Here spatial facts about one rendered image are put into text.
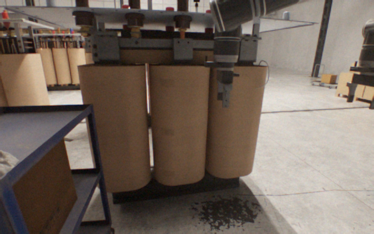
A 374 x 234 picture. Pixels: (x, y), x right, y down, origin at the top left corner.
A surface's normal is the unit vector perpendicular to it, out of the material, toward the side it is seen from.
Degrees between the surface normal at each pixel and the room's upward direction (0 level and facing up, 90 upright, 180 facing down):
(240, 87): 90
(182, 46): 90
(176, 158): 90
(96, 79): 90
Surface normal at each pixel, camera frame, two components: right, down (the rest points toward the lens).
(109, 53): 0.21, 0.31
